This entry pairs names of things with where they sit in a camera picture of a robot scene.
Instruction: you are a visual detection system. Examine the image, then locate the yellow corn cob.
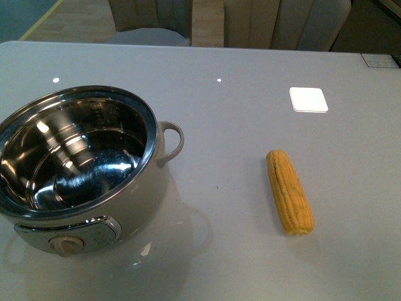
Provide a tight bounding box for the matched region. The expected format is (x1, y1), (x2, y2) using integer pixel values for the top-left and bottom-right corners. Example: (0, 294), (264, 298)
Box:
(266, 150), (315, 235)

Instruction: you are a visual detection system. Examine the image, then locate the beige electric cooking pot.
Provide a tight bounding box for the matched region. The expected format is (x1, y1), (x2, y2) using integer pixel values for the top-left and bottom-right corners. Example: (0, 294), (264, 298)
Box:
(1, 86), (184, 257)

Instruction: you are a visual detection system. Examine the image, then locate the left beige upholstered chair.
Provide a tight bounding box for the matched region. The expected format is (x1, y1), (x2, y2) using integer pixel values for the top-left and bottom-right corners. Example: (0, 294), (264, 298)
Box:
(107, 0), (193, 46)

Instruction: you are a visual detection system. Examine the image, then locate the beige upholstered chair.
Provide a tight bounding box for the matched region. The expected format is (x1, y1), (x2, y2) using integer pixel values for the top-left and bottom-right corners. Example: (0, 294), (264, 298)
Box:
(224, 0), (352, 51)
(107, 0), (193, 46)

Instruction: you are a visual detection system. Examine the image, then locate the right beige upholstered chair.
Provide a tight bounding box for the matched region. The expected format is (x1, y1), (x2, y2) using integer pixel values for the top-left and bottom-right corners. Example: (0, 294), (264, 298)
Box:
(224, 0), (352, 51)

